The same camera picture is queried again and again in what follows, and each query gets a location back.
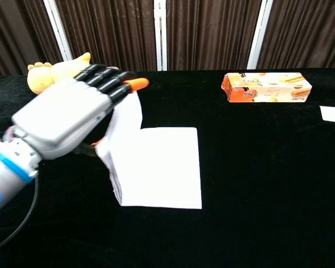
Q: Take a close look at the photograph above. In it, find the white book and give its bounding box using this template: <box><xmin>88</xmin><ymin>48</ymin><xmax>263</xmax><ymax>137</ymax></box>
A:
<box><xmin>94</xmin><ymin>91</ymin><xmax>203</xmax><ymax>210</ymax></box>

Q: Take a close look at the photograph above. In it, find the black velvet tablecloth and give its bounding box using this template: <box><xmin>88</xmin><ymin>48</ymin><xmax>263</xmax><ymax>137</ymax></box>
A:
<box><xmin>0</xmin><ymin>68</ymin><xmax>335</xmax><ymax>268</ymax></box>

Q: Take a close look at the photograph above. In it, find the white paper sheet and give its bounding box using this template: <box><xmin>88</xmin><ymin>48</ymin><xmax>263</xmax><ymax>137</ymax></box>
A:
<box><xmin>319</xmin><ymin>105</ymin><xmax>335</xmax><ymax>125</ymax></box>

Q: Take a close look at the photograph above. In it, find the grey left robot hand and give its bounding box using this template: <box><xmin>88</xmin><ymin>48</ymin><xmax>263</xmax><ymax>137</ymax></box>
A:
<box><xmin>11</xmin><ymin>64</ymin><xmax>151</xmax><ymax>161</ymax></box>

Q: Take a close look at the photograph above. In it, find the yellow plush duck toy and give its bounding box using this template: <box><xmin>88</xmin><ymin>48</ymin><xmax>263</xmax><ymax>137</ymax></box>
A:
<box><xmin>27</xmin><ymin>52</ymin><xmax>92</xmax><ymax>95</ymax></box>

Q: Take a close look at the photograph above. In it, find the orange biscuit box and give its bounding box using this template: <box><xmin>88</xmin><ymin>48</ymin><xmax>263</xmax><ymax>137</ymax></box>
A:
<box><xmin>221</xmin><ymin>71</ymin><xmax>313</xmax><ymax>103</ymax></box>

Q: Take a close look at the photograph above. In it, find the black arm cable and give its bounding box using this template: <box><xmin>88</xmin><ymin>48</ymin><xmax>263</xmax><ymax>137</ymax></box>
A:
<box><xmin>0</xmin><ymin>174</ymin><xmax>40</xmax><ymax>253</ymax></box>

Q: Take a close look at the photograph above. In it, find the brown curtain panel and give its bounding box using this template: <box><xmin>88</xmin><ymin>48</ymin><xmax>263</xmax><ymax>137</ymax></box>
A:
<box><xmin>165</xmin><ymin>0</ymin><xmax>262</xmax><ymax>71</ymax></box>
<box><xmin>55</xmin><ymin>0</ymin><xmax>159</xmax><ymax>73</ymax></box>
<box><xmin>257</xmin><ymin>0</ymin><xmax>335</xmax><ymax>70</ymax></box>
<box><xmin>0</xmin><ymin>0</ymin><xmax>64</xmax><ymax>81</ymax></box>

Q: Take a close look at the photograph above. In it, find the white frame post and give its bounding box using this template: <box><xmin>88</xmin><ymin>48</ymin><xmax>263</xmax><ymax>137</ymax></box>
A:
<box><xmin>246</xmin><ymin>0</ymin><xmax>275</xmax><ymax>70</ymax></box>
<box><xmin>42</xmin><ymin>0</ymin><xmax>74</xmax><ymax>62</ymax></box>
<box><xmin>153</xmin><ymin>0</ymin><xmax>168</xmax><ymax>72</ymax></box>

